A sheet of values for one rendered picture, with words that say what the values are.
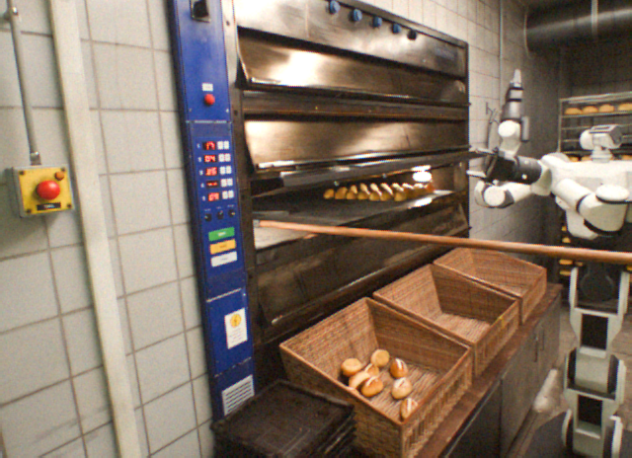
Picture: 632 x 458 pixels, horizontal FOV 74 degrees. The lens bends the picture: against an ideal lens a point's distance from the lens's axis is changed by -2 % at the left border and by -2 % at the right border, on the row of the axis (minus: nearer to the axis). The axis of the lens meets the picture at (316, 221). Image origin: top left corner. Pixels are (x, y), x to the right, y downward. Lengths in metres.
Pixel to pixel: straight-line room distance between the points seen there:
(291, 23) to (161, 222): 0.84
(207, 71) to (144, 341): 0.75
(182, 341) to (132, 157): 0.53
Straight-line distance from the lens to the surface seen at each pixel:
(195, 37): 1.27
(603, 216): 1.39
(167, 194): 1.20
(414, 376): 1.84
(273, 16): 1.56
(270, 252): 1.45
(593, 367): 1.90
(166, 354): 1.28
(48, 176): 1.01
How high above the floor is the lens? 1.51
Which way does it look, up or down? 10 degrees down
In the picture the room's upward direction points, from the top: 4 degrees counter-clockwise
